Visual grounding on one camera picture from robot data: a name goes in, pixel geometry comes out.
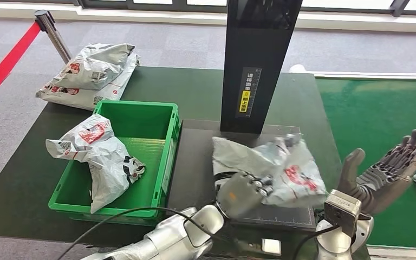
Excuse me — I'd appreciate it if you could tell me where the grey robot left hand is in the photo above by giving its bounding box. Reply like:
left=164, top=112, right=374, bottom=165
left=214, top=170, right=275, bottom=220

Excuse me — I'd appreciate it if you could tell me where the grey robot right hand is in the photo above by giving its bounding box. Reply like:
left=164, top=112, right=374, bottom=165
left=337, top=127, right=416, bottom=216

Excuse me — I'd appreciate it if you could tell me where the green conveyor belt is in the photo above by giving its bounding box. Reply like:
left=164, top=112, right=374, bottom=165
left=315, top=77, right=416, bottom=250

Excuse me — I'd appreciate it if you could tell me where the red barrier belt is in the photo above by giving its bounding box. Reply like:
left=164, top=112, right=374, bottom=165
left=0, top=21, right=42, bottom=113

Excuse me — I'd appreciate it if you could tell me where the black and yellow label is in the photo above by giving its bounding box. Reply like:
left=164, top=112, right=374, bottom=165
left=236, top=67, right=263, bottom=119

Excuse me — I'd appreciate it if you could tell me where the green plastic crate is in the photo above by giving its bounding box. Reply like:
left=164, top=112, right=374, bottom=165
left=48, top=100, right=182, bottom=227

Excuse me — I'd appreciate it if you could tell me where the black scanner column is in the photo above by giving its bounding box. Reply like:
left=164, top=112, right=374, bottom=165
left=219, top=0, right=304, bottom=134

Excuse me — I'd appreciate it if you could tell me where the glossy black scanner screen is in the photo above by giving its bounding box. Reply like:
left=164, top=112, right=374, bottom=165
left=227, top=0, right=303, bottom=30

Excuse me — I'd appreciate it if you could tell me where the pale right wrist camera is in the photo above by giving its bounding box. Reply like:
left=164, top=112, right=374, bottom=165
left=323, top=189, right=362, bottom=238

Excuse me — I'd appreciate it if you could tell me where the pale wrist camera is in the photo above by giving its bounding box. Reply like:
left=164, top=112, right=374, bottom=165
left=236, top=237, right=283, bottom=257
left=323, top=189, right=362, bottom=238

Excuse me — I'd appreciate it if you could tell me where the black scanner base plate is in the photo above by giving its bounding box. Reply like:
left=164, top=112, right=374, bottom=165
left=166, top=119, right=318, bottom=232

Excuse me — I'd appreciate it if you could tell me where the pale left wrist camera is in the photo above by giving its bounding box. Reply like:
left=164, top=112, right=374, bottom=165
left=236, top=237, right=283, bottom=257

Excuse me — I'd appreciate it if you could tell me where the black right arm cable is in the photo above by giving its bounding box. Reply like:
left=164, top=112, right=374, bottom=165
left=290, top=224, right=341, bottom=260

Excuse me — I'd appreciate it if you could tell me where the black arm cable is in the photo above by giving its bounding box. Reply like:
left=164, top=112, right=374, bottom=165
left=290, top=224, right=341, bottom=260
left=55, top=206, right=237, bottom=260

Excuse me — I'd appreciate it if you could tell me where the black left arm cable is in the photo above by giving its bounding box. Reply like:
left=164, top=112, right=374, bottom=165
left=55, top=206, right=237, bottom=260

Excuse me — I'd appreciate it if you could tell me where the dark window frame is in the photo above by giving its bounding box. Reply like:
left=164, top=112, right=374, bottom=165
left=73, top=0, right=416, bottom=17

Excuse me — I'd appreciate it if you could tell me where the metal stanchion post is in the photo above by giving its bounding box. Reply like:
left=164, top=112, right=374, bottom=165
left=34, top=9, right=73, bottom=64

